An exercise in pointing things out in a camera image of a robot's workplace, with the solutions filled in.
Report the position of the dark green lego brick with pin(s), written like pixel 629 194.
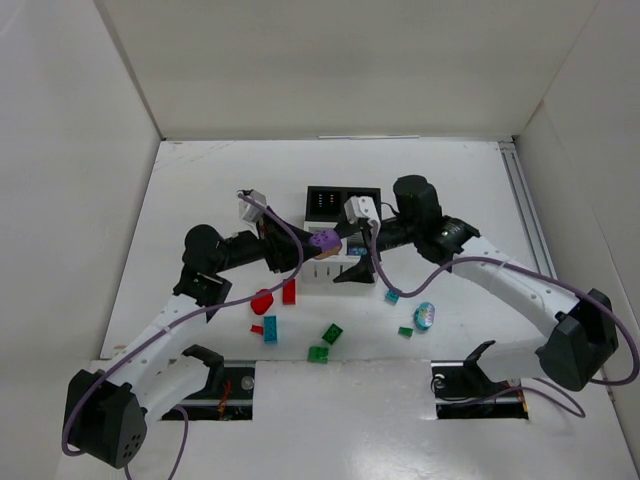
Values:
pixel 332 334

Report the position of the purple printed lego in container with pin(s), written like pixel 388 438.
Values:
pixel 357 251

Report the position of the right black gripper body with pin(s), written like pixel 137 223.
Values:
pixel 370 245

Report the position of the teal long lego brick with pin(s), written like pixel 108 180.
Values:
pixel 270 330

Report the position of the black two-compartment container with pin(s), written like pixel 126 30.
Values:
pixel 326 203

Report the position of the purple rounded lego brick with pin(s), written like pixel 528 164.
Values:
pixel 327 241

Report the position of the white two-compartment container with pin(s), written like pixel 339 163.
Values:
pixel 322 272

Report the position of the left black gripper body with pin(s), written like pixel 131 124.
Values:
pixel 273 248

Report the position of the small green flat lego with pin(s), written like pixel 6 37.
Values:
pixel 405 331

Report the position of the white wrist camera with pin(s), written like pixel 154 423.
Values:
pixel 251 203
pixel 361 212

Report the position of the small red lego piece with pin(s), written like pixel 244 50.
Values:
pixel 257 329

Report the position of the red heart-shaped lego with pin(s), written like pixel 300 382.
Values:
pixel 261 302

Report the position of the blue oval printed lego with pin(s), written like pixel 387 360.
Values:
pixel 423 316

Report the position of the aluminium rail on right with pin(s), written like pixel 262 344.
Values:
pixel 526 209

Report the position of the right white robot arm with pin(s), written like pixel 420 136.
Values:
pixel 577 334

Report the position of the light green lego brick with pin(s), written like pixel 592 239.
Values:
pixel 318 355

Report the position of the small teal lego brick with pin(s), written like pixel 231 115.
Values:
pixel 392 297

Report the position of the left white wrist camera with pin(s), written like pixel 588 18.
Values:
pixel 251 203

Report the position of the red rectangular lego brick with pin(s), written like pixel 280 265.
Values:
pixel 289 293

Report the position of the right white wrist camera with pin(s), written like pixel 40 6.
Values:
pixel 361 212

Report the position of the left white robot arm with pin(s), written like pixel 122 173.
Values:
pixel 108 411

